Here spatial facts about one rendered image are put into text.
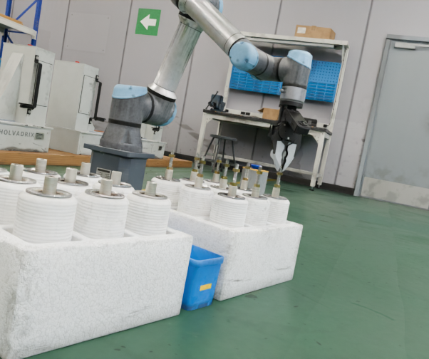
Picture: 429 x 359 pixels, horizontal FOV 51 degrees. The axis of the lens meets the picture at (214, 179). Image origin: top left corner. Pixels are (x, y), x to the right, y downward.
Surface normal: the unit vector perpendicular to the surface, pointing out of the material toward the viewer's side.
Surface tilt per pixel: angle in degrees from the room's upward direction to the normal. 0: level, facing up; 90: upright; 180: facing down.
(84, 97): 90
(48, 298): 90
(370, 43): 90
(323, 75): 90
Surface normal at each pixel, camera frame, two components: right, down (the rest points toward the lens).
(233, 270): 0.78, 0.19
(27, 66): -0.35, 0.02
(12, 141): 0.92, 0.20
